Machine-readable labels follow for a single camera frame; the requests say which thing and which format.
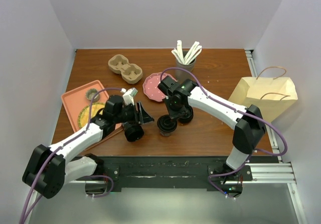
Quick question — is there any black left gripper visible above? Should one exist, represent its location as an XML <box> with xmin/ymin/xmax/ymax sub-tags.
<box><xmin>114</xmin><ymin>101</ymin><xmax>154</xmax><ymax>126</ymax></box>

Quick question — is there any stack of black cups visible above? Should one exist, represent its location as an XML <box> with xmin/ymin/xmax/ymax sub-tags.
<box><xmin>123</xmin><ymin>122</ymin><xmax>144</xmax><ymax>142</ymax></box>

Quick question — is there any black coffee cup lid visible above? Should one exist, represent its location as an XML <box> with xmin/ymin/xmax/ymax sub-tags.
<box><xmin>157</xmin><ymin>115</ymin><xmax>178</xmax><ymax>132</ymax></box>

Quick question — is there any black takeout coffee cup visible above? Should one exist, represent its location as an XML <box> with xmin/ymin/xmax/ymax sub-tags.
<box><xmin>160</xmin><ymin>131</ymin><xmax>172</xmax><ymax>137</ymax></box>

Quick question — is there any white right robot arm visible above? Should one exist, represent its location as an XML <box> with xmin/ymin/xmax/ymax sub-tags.
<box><xmin>157</xmin><ymin>76</ymin><xmax>266</xmax><ymax>180</ymax></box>

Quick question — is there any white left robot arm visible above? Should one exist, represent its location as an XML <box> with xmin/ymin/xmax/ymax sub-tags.
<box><xmin>22</xmin><ymin>95</ymin><xmax>154</xmax><ymax>199</ymax></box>

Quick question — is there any beige paper takeout bag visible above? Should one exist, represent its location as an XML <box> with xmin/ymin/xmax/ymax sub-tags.
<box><xmin>228</xmin><ymin>67</ymin><xmax>298</xmax><ymax>122</ymax></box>

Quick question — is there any grey straw holder cup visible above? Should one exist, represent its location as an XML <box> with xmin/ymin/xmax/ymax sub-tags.
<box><xmin>175</xmin><ymin>50</ymin><xmax>197</xmax><ymax>79</ymax></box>

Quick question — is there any pink polka dot plate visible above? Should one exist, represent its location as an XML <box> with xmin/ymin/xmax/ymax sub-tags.
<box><xmin>142</xmin><ymin>72</ymin><xmax>165</xmax><ymax>102</ymax></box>

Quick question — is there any beige cardboard cup carrier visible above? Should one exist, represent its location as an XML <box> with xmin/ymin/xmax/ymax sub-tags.
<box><xmin>108</xmin><ymin>54</ymin><xmax>142</xmax><ymax>84</ymax></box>

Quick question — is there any white paper straw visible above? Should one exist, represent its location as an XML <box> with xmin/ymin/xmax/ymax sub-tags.
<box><xmin>177</xmin><ymin>40</ymin><xmax>185</xmax><ymax>64</ymax></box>
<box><xmin>184</xmin><ymin>41</ymin><xmax>202</xmax><ymax>65</ymax></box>
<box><xmin>171</xmin><ymin>49</ymin><xmax>184</xmax><ymax>64</ymax></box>

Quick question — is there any small grey woven coaster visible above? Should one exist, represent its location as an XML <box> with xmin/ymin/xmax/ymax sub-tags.
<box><xmin>85</xmin><ymin>88</ymin><xmax>100</xmax><ymax>102</ymax></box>

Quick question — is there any yellow green woven coaster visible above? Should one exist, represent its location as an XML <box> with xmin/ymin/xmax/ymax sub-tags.
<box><xmin>77</xmin><ymin>102</ymin><xmax>105</xmax><ymax>129</ymax></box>

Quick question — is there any salmon pink tray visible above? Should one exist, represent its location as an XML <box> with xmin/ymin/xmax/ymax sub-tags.
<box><xmin>61</xmin><ymin>80</ymin><xmax>123</xmax><ymax>139</ymax></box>

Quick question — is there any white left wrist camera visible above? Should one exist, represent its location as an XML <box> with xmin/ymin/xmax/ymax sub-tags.
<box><xmin>121</xmin><ymin>87</ymin><xmax>138</xmax><ymax>105</ymax></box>

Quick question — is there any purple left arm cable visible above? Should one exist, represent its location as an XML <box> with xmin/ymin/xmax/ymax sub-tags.
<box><xmin>19</xmin><ymin>87</ymin><xmax>125</xmax><ymax>224</ymax></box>

